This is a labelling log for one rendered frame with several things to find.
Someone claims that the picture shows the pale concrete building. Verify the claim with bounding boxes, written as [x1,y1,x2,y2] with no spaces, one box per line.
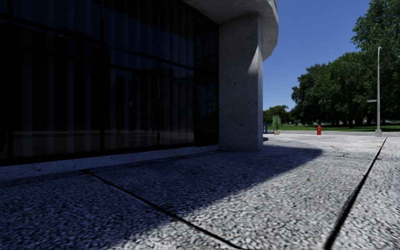
[0,0,279,167]

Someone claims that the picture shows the potted green plant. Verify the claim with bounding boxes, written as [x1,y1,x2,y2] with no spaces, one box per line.
[272,115,282,135]

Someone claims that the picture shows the trees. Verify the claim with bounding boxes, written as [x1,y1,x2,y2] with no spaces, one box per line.
[263,0,400,127]

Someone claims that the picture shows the grey street lamp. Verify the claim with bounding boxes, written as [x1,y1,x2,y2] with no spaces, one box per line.
[367,46,383,138]

